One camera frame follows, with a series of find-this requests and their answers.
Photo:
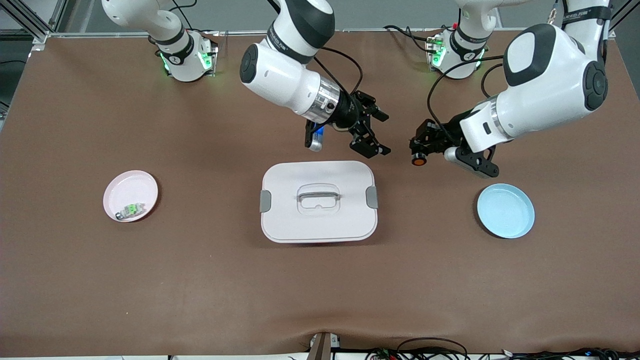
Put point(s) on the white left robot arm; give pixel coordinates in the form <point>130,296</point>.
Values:
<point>545,85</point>

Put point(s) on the orange and black switch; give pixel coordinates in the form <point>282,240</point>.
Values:
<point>419,160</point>

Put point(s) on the metal bracket post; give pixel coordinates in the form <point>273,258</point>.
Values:
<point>320,347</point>

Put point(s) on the pink round plate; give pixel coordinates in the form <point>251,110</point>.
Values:
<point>130,190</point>

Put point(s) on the green and grey switch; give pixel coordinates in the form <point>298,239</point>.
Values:
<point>131,210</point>

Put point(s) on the white lidded storage box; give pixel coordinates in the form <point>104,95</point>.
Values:
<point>320,222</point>

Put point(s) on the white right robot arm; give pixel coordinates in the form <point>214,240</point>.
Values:
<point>280,80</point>

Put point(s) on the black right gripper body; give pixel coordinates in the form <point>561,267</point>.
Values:
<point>348,114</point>

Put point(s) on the aluminium frame corner post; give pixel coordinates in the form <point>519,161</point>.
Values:
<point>619,17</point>
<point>40,37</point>

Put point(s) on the grey box latch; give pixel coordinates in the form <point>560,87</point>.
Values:
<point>372,197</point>
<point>265,201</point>

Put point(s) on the light blue round plate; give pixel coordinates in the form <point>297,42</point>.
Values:
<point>505,211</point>

